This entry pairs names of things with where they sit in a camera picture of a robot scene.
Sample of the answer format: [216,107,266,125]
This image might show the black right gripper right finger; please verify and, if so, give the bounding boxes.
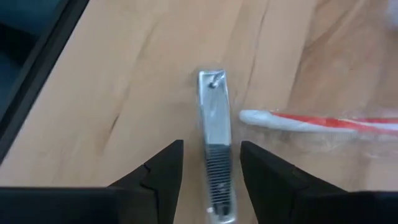
[240,140,398,224]

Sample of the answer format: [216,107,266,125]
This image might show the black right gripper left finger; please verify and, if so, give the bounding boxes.
[0,139,185,224]

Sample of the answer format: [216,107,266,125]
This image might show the red toothbrush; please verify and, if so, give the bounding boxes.
[238,109,398,139]

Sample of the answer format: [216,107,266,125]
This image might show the silver nail clipper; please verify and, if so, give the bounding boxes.
[197,68,239,224]

